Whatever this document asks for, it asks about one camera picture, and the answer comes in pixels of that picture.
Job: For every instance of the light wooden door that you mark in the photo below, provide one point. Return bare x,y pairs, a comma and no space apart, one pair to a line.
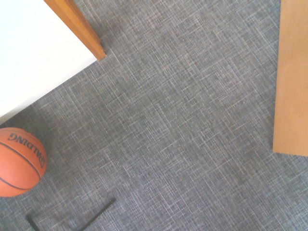
292,77

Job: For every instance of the black camera tripod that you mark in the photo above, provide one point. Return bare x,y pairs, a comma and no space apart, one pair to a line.
96,216

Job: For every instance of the orange Spalding basketball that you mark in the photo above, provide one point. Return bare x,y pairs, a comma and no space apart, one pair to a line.
16,163

